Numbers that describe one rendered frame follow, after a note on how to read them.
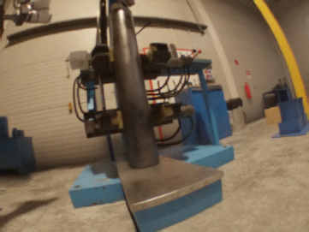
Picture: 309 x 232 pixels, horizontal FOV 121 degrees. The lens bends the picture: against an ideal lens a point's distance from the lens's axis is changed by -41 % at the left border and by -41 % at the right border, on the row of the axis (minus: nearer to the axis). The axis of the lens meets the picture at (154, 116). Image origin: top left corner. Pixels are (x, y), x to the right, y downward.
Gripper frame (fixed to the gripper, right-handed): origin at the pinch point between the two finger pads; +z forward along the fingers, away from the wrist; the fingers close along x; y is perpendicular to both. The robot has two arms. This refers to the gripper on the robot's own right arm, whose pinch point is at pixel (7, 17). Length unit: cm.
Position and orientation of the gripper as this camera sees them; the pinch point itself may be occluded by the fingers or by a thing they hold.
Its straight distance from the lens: 107.5
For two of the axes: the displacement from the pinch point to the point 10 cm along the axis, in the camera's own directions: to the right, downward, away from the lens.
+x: -8.8, 2.1, 4.3
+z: -3.4, 3.5, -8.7
